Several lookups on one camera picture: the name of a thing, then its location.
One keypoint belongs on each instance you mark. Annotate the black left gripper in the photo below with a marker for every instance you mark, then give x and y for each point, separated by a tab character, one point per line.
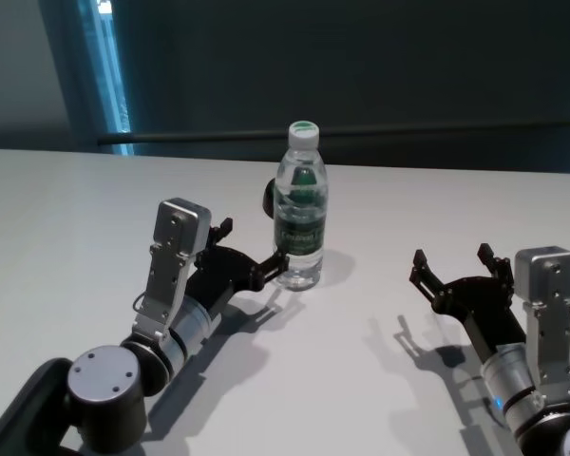
223	275

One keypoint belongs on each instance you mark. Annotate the narrow window strip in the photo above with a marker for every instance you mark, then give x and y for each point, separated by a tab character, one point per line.
107	85

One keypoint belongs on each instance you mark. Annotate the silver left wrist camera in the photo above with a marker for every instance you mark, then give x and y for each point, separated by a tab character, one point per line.
178	228

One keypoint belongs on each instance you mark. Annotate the clear water bottle green label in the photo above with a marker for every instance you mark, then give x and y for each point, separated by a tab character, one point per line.
300	237

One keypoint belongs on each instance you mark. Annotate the grey horizontal handrail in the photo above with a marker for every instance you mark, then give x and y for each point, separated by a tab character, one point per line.
195	137

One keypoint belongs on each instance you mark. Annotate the green YES button black base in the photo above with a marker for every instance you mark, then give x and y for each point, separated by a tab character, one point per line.
268	199

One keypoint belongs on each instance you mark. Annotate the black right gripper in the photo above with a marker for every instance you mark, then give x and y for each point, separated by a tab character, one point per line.
484	309

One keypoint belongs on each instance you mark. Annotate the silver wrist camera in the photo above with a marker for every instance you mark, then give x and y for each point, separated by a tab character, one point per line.
178	228
546	275

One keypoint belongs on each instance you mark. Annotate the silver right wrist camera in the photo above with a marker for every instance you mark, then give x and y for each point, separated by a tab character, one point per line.
546	275

